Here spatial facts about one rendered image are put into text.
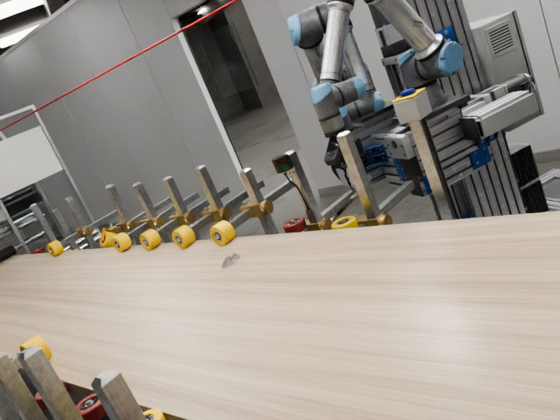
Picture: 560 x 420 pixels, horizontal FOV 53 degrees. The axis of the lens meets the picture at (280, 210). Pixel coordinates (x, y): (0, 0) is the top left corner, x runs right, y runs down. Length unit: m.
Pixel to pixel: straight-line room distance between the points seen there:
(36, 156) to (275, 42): 2.31
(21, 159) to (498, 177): 2.98
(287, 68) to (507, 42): 2.91
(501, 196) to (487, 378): 1.83
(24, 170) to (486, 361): 3.56
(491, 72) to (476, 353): 1.75
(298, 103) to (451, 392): 4.50
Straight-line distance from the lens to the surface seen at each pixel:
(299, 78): 5.19
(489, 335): 1.04
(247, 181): 2.11
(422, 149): 1.63
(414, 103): 1.57
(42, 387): 1.15
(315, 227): 1.98
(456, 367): 0.99
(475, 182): 2.62
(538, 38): 4.25
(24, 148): 4.17
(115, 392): 0.89
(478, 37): 2.58
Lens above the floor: 1.47
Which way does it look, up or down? 15 degrees down
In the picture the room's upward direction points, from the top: 23 degrees counter-clockwise
